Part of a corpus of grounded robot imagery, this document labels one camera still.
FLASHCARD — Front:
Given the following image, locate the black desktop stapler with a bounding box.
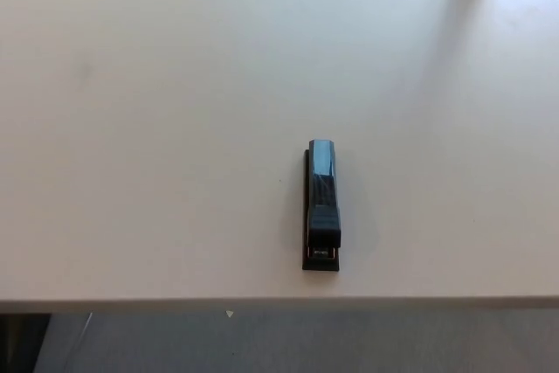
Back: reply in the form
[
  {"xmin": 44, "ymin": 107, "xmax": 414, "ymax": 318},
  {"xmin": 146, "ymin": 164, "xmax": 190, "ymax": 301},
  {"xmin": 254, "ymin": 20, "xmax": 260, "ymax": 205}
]
[{"xmin": 300, "ymin": 139, "xmax": 342, "ymax": 273}]

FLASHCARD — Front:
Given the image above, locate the black cabinet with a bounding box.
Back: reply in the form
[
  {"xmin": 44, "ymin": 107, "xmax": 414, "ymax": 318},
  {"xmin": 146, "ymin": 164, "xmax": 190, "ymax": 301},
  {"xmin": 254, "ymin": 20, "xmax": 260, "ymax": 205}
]
[{"xmin": 0, "ymin": 312, "xmax": 53, "ymax": 373}]

